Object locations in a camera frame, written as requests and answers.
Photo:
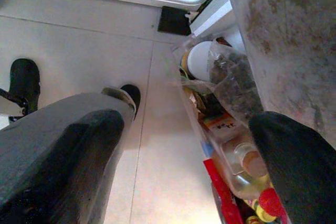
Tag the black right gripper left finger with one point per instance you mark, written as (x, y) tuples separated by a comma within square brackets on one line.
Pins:
[(57, 155)]

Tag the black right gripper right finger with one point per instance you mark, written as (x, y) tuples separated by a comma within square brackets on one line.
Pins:
[(302, 171)]

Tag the clear fridge door bin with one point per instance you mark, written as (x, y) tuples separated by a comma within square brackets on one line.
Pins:
[(194, 129)]

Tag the red capped yellow bottle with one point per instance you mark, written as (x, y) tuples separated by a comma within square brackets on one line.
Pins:
[(271, 203)]

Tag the clear oil bottle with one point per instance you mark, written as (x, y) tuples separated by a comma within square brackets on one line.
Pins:
[(244, 174)]

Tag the black robot left foot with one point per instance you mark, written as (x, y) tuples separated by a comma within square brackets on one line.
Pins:
[(25, 77)]

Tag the black robot foot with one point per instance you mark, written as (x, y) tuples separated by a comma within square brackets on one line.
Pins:
[(25, 77), (131, 94)]

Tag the orange labelled packet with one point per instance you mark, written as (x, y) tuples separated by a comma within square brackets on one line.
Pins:
[(223, 127)]

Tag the black robot right foot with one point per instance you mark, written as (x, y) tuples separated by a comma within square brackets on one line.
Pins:
[(131, 94)]

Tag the clear bag dark contents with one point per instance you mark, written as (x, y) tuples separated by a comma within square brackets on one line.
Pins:
[(233, 85)]

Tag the white round jar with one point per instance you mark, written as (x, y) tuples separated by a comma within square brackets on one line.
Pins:
[(199, 61)]

